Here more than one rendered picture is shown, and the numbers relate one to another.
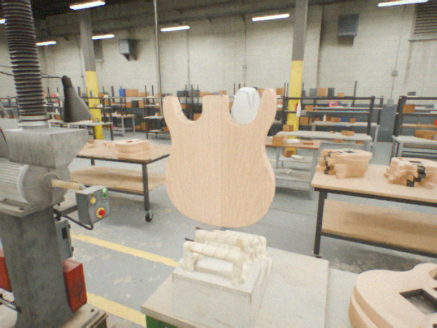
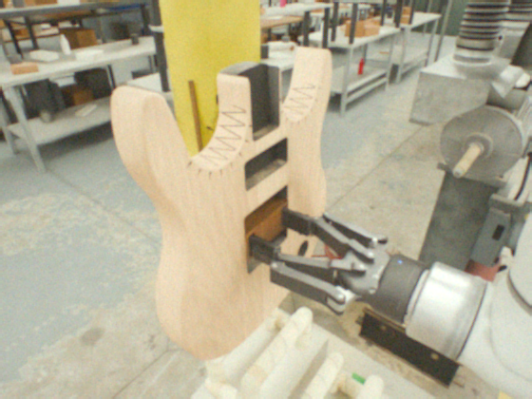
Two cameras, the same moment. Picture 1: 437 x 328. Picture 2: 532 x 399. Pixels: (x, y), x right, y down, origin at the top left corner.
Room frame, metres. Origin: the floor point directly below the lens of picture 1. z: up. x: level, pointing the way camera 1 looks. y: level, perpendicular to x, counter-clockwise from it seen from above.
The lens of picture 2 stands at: (0.91, -0.40, 1.78)
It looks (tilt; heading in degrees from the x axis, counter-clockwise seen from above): 34 degrees down; 105
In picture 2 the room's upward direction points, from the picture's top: straight up
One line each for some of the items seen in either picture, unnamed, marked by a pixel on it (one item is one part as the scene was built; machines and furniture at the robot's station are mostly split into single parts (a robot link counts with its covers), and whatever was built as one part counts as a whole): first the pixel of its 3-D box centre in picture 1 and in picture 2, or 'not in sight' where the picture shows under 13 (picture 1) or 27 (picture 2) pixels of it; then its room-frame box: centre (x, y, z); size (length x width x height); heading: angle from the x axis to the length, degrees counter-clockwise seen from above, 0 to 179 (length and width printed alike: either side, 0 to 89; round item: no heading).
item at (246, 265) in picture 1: (244, 271); (230, 396); (0.76, -0.09, 1.12); 0.11 x 0.03 x 0.03; 160
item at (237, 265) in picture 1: (237, 270); (216, 370); (0.72, -0.06, 1.15); 0.03 x 0.03 x 0.09
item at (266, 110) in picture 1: (261, 108); (163, 138); (0.73, -0.12, 1.64); 0.07 x 0.04 x 0.10; 69
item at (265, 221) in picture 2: not in sight; (260, 226); (0.79, -0.01, 1.46); 0.10 x 0.03 x 0.05; 69
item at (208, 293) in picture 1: (217, 290); (264, 388); (0.80, 0.00, 1.02); 0.27 x 0.15 x 0.17; 70
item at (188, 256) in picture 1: (188, 258); (270, 311); (0.78, 0.09, 1.15); 0.03 x 0.03 x 0.09
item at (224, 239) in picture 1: (220, 238); (279, 346); (0.83, -0.01, 1.20); 0.20 x 0.03 x 0.03; 69
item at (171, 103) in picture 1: (176, 110); (306, 82); (0.83, 0.12, 1.63); 0.07 x 0.04 x 0.09; 69
